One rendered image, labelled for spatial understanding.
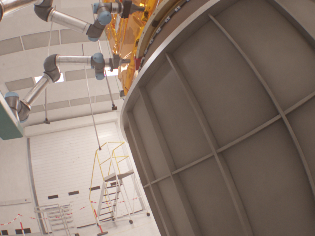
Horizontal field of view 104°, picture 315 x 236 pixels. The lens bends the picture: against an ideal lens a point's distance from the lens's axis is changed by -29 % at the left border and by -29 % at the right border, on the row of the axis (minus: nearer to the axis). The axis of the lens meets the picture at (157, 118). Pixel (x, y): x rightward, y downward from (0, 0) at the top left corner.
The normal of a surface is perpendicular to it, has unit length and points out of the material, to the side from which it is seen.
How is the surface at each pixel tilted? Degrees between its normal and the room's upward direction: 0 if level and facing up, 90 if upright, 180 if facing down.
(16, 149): 90
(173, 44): 180
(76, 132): 90
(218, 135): 90
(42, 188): 90
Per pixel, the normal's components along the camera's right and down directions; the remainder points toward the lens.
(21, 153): 0.30, -0.47
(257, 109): -0.63, -0.08
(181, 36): 0.33, 0.87
